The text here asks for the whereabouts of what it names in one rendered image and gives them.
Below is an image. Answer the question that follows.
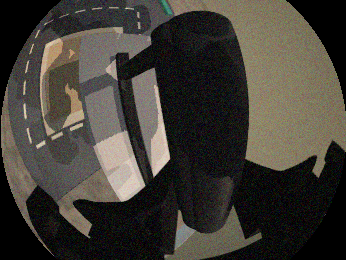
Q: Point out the beige square tile with dark square marking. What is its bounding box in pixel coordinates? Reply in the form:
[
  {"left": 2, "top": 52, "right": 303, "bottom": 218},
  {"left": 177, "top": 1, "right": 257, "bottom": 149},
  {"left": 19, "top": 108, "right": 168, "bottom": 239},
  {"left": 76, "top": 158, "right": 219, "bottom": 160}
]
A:
[{"left": 40, "top": 26, "right": 124, "bottom": 135}]

